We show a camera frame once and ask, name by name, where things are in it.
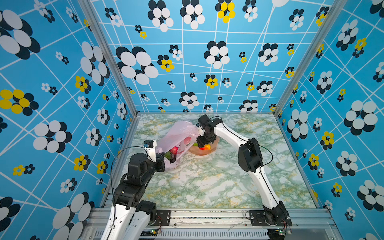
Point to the pink scalloped fruit bowl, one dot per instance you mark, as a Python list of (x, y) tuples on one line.
[(196, 150)]

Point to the aluminium frame post right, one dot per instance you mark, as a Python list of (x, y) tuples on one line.
[(323, 31)]

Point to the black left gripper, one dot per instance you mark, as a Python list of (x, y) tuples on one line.
[(159, 157)]

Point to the orange yellow mango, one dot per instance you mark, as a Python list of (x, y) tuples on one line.
[(206, 148)]

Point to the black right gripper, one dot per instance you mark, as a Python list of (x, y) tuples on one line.
[(201, 142)]

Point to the aluminium frame post left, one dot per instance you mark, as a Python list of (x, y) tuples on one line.
[(102, 41)]

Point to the aluminium frame post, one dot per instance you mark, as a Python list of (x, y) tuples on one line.
[(102, 41), (323, 31)]

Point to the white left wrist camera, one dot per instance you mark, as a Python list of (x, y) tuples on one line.
[(150, 148)]

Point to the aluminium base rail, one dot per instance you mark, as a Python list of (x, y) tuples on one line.
[(209, 224)]

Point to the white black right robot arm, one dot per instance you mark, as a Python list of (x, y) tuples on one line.
[(250, 160)]

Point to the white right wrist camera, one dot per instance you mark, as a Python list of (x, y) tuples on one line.
[(200, 129)]

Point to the dark purple grape bunch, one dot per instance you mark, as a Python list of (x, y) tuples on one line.
[(170, 156)]

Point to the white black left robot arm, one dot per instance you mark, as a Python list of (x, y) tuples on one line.
[(132, 195)]

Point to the pink printed plastic bag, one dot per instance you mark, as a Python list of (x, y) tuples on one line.
[(178, 140)]

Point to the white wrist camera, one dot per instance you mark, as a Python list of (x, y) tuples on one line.
[(150, 148), (200, 129)]

